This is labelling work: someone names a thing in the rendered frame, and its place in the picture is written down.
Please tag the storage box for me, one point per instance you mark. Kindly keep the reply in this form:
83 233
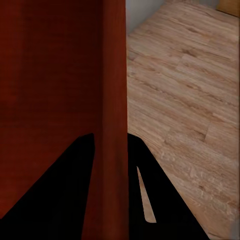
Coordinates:
63 75

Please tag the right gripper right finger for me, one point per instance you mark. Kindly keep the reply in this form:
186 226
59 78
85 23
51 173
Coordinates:
174 220

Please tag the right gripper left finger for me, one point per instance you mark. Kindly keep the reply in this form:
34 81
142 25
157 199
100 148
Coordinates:
54 207

